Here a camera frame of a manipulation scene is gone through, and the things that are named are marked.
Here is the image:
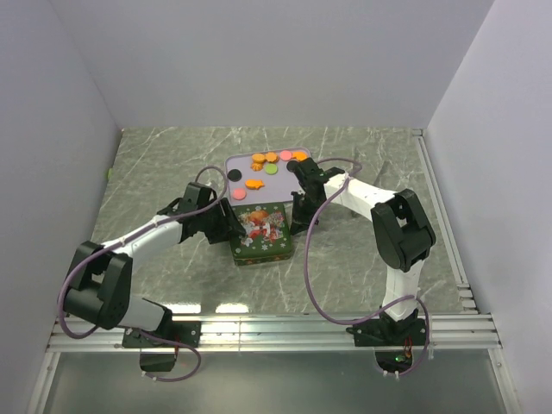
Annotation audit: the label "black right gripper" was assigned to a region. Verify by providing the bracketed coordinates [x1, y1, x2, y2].
[289, 191, 324, 235]

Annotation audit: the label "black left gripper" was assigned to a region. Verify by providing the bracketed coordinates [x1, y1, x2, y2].
[198, 198, 245, 244]

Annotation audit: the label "green gold cookie tin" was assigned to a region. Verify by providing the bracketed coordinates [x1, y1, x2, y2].
[230, 241, 293, 266]

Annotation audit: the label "gold tin lid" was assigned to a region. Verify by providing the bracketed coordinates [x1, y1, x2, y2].
[229, 203, 293, 246]

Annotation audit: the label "metal tongs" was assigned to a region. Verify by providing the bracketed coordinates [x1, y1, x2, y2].
[353, 147, 389, 186]

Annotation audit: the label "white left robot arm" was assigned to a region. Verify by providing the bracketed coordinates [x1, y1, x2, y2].
[57, 182, 245, 347]

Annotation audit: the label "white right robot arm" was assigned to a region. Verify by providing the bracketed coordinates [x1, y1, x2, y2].
[288, 158, 436, 344]

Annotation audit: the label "pink round cookie left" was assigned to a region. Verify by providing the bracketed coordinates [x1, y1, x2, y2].
[232, 188, 247, 200]

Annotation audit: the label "pink round cookie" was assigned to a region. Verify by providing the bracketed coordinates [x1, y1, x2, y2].
[232, 188, 247, 200]
[279, 150, 293, 161]

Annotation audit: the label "black sandwich cookie right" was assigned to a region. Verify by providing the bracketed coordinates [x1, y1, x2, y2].
[286, 160, 298, 173]

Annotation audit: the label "black sandwich cookie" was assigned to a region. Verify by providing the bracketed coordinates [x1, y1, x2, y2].
[227, 169, 242, 182]
[286, 160, 298, 173]

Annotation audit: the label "green round cookie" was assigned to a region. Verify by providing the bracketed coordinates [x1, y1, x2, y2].
[264, 163, 279, 175]

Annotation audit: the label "black sandwich cookie left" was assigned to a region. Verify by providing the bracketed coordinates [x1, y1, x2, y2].
[227, 169, 242, 182]

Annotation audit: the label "orange fish cookie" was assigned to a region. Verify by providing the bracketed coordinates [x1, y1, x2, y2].
[245, 179, 265, 191]

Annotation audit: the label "purple tray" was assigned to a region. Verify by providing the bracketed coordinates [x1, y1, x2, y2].
[224, 147, 311, 206]

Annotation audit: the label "pink round cookie right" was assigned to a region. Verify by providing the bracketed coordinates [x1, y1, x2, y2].
[279, 150, 293, 161]

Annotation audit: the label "orange leaf cookie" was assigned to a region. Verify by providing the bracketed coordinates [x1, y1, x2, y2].
[265, 152, 279, 163]

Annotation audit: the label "orange sandwich cookie top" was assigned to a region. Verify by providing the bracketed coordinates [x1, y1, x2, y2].
[251, 154, 266, 164]

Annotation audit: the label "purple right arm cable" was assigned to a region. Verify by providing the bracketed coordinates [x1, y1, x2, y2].
[304, 156, 432, 379]

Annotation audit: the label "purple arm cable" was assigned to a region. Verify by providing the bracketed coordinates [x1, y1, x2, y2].
[304, 156, 432, 379]
[56, 165, 234, 383]

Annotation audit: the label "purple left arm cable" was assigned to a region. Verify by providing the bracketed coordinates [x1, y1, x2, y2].
[56, 165, 234, 383]

